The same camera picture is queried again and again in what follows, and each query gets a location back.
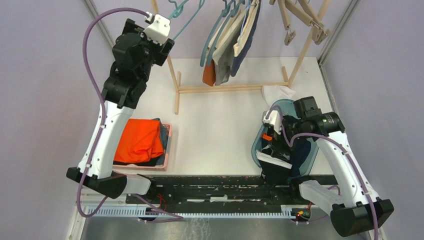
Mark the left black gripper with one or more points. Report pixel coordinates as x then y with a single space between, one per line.
161 51

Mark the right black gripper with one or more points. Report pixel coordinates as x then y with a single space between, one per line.
278 140

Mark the teal clip hanger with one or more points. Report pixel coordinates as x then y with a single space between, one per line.
179 10
229 11
241 7

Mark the brown orange underwear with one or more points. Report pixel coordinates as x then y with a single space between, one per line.
209 74

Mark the black white-band underwear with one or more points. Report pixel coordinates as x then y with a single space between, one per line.
274 171

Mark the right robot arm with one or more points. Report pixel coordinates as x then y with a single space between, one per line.
358 207

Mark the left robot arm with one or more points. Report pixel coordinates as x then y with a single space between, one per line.
135 51

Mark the navy orange-band underwear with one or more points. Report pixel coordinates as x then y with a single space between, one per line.
300 153

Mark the grey underwear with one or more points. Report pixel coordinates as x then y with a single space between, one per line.
223 57

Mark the navy cream-band underwear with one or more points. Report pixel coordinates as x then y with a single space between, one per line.
241 51

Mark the light blue hanger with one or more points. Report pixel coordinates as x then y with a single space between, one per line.
251 5

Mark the wooden clothes rack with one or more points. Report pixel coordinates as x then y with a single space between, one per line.
287 80

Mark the orange garment in basket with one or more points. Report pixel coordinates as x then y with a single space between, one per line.
140 143

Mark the pink laundry basket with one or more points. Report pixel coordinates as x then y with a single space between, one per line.
162 165

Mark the wooden clip hangers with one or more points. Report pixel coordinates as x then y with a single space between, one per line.
304 12

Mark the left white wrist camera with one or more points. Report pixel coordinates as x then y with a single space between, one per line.
158 28

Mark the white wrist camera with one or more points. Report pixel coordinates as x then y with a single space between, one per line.
273 119
158 28

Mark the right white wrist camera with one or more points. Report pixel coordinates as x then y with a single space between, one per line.
273 119

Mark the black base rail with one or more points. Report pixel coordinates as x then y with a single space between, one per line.
231 194

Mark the white cable duct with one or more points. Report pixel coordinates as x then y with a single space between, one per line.
144 211

